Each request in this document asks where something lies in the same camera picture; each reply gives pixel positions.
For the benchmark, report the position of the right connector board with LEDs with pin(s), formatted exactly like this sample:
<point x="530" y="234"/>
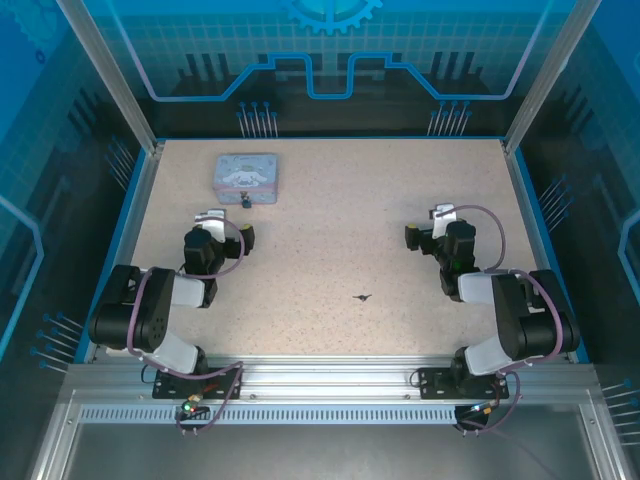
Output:
<point x="482" y="409"/>

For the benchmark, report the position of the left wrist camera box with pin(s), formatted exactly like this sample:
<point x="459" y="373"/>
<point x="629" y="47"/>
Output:
<point x="210" y="219"/>

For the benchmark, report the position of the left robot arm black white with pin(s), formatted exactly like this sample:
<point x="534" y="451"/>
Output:
<point x="125" y="310"/>

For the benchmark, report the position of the lilac cartoon tin box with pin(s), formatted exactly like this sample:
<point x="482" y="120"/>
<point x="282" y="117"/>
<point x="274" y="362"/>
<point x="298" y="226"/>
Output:
<point x="245" y="172"/>

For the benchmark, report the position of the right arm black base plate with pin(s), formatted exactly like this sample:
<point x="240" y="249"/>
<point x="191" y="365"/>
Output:
<point x="435" y="385"/>

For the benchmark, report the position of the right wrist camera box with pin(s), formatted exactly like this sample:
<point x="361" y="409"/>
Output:
<point x="442" y="212"/>

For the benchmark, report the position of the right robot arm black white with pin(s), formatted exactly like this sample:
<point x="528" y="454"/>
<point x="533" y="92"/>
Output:
<point x="520" y="320"/>

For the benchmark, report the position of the aluminium mounting rail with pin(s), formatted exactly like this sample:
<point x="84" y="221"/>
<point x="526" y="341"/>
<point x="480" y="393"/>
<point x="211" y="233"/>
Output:
<point x="325" y="375"/>

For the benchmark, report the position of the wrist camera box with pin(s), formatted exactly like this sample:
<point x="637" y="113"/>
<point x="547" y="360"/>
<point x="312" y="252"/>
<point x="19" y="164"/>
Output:
<point x="442" y="212"/>
<point x="210" y="219"/>

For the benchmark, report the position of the aluminium frame post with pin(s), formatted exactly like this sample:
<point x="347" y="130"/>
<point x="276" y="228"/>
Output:
<point x="120" y="75"/>
<point x="545" y="75"/>

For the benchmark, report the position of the aluminium table side rail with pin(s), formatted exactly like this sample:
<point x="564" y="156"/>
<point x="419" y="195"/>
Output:
<point x="135" y="225"/>
<point x="530" y="210"/>

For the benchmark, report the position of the connector board with leds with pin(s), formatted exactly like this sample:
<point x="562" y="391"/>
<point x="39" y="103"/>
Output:
<point x="192" y="406"/>
<point x="482" y="409"/>

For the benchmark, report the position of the blue printed acrylic panel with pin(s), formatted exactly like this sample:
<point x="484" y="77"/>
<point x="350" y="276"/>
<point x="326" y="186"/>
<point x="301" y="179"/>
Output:
<point x="325" y="40"/>

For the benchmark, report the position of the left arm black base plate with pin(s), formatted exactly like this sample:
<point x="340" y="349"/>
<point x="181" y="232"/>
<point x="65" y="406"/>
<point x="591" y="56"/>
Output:
<point x="225" y="387"/>

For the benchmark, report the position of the left connector board with LEDs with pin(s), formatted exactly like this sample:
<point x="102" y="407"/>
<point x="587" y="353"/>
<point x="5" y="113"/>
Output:
<point x="192" y="406"/>

